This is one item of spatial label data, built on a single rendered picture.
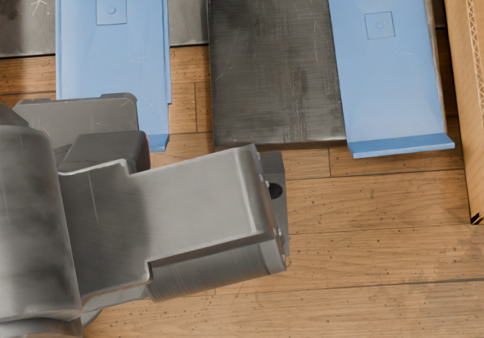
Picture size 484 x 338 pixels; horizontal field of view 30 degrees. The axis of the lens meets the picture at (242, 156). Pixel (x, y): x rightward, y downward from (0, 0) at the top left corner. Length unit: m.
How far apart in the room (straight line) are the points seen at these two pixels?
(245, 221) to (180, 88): 0.36
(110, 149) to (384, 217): 0.28
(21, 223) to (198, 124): 0.38
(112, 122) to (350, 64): 0.25
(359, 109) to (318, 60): 0.05
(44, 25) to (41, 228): 0.43
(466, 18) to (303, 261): 0.21
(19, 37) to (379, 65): 0.28
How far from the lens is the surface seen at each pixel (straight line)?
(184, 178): 0.35
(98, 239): 0.36
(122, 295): 0.38
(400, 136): 0.66
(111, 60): 0.60
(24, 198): 0.32
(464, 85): 0.67
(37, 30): 0.73
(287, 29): 0.69
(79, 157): 0.43
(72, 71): 0.60
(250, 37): 0.68
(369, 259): 0.66
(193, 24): 0.71
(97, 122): 0.47
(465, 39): 0.66
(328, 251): 0.66
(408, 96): 0.67
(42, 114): 0.48
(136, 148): 0.44
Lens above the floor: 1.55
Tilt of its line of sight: 75 degrees down
